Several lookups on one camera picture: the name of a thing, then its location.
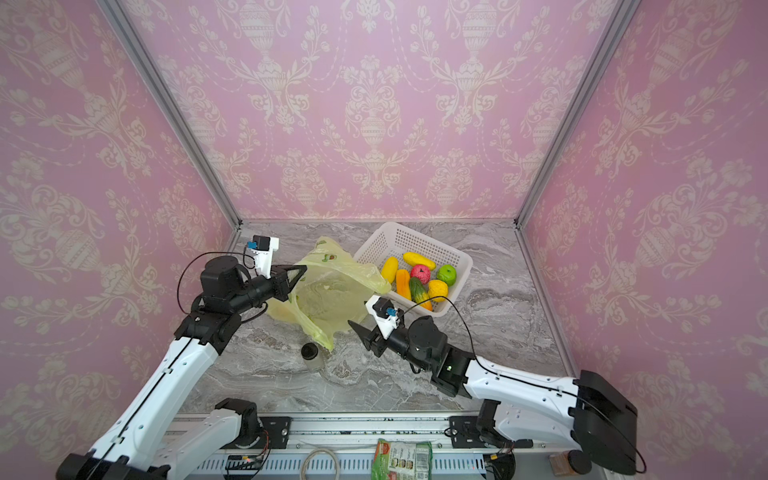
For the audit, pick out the green orange mango fruit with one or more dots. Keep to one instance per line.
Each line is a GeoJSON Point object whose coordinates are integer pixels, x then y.
{"type": "Point", "coordinates": [419, 294]}

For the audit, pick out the pink red round fruit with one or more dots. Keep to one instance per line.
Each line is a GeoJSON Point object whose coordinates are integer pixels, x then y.
{"type": "Point", "coordinates": [421, 272]}

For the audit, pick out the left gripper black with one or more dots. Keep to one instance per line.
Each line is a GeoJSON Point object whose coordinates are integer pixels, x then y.
{"type": "Point", "coordinates": [281, 283]}

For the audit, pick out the orange papaya fruit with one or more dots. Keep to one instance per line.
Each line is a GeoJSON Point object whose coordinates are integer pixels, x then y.
{"type": "Point", "coordinates": [402, 284]}

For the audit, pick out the brown jar black lid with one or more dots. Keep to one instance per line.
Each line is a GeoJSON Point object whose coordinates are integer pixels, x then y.
{"type": "Point", "coordinates": [570, 463]}

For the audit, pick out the aluminium front rail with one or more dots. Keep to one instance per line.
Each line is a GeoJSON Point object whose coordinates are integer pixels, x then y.
{"type": "Point", "coordinates": [363, 430]}

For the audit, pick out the yellow banana fruit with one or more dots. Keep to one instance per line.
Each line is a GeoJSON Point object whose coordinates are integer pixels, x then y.
{"type": "Point", "coordinates": [412, 258]}

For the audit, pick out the green snack packet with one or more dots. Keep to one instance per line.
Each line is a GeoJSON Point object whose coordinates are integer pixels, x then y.
{"type": "Point", "coordinates": [395, 460]}

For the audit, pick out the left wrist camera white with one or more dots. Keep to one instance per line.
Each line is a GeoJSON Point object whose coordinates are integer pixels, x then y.
{"type": "Point", "coordinates": [261, 250]}

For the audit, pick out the small black lid jar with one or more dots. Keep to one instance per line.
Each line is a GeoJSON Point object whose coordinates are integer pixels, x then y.
{"type": "Point", "coordinates": [313, 356]}

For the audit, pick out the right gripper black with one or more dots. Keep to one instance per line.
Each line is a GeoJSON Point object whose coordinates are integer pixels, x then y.
{"type": "Point", "coordinates": [379, 342]}

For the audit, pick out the green apple fruit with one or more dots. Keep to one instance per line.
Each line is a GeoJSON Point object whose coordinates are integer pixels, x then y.
{"type": "Point", "coordinates": [447, 274]}

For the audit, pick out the orange round fruit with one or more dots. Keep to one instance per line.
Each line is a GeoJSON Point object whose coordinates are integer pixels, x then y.
{"type": "Point", "coordinates": [438, 290]}

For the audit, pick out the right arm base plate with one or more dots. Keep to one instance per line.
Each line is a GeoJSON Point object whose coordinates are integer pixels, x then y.
{"type": "Point", "coordinates": [466, 432]}

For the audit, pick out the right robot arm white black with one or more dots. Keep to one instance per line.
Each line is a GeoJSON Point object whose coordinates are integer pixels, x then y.
{"type": "Point", "coordinates": [586, 413]}

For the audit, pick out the white plastic basket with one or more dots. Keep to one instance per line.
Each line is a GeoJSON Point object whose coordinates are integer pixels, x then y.
{"type": "Point", "coordinates": [399, 251]}

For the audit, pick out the yellow lemon fruit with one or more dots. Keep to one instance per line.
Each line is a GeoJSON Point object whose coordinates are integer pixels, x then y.
{"type": "Point", "coordinates": [389, 269]}

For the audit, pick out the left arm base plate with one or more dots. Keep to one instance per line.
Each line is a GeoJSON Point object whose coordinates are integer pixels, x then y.
{"type": "Point", "coordinates": [270, 432]}

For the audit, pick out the yellow plastic bag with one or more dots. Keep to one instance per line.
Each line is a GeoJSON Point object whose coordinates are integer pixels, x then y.
{"type": "Point", "coordinates": [332, 292]}

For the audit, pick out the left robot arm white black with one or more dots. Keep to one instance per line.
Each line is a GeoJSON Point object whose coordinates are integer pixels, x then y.
{"type": "Point", "coordinates": [132, 447]}

